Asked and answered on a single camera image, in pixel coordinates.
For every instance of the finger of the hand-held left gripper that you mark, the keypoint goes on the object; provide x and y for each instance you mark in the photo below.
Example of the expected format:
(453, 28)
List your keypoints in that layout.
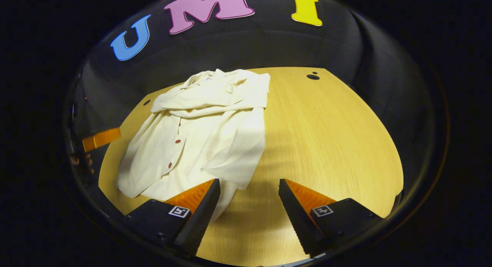
(102, 138)

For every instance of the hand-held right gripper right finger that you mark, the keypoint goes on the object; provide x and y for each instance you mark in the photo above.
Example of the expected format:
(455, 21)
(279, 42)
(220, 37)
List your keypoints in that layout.
(298, 221)

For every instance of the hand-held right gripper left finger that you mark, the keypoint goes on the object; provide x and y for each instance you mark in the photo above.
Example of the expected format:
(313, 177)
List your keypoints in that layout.
(200, 221)

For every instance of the cream button-up shirt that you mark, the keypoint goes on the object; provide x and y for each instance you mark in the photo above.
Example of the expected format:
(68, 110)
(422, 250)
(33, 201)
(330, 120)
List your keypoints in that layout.
(215, 125)

